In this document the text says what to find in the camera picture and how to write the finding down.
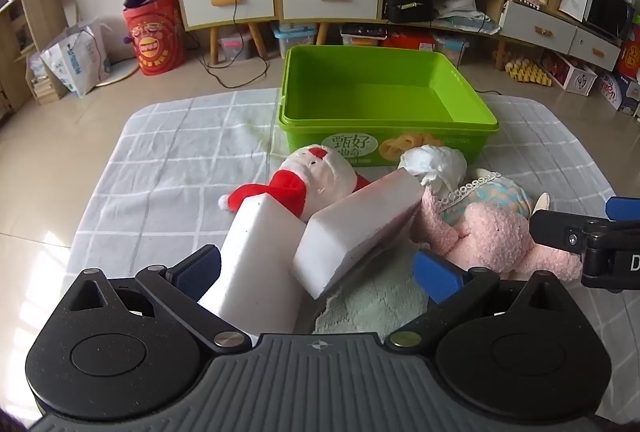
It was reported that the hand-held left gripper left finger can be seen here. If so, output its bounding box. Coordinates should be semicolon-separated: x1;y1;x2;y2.
67;246;253;355

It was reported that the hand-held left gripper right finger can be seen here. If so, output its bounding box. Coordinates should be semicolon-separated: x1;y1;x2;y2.
385;250;563;353

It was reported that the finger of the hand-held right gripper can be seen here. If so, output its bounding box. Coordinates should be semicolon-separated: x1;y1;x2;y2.
605;196;640;233
530;209;606;259

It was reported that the white sponge block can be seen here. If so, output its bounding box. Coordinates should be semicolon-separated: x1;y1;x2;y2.
197;194;313;335
292;168;425;300

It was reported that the pink plush slipper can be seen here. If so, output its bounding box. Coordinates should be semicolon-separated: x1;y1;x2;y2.
410;187;583;283

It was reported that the doll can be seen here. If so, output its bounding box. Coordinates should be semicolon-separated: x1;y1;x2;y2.
440;168;551;227

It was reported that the green towel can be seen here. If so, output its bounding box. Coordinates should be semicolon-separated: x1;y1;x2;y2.
312;252;436;345

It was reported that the white cloth bundle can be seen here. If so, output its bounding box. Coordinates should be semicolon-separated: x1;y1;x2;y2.
397;145;468;199

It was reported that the white snowman plush red scarf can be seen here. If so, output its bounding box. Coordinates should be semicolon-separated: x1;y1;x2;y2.
218;144;371;217

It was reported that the green plastic box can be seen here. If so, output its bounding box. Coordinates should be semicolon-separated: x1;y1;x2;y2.
277;44;501;169

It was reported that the grey checkered blanket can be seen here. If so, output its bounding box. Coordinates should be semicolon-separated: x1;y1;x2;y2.
60;86;640;348

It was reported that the red and white box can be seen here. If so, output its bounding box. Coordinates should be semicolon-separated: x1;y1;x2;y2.
542;52;598;91

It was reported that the yellow egg carton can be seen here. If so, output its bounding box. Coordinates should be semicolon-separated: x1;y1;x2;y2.
505;58;553;87

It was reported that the red printed bag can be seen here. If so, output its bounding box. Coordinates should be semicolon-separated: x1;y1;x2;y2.
123;0;186;76

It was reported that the red flat box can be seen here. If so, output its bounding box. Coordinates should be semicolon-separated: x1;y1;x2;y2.
382;30;436;53

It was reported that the white paper bag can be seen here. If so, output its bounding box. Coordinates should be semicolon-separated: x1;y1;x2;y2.
40;19;112;98

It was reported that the clear storage bin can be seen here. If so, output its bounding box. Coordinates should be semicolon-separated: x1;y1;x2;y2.
272;22;318;60

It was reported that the black bag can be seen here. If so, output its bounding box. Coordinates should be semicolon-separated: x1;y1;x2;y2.
384;0;436;24

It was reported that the wooden side desk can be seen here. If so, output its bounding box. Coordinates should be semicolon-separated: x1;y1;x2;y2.
0;0;71;113

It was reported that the black cable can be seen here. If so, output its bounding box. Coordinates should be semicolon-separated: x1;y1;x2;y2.
200;0;271;87

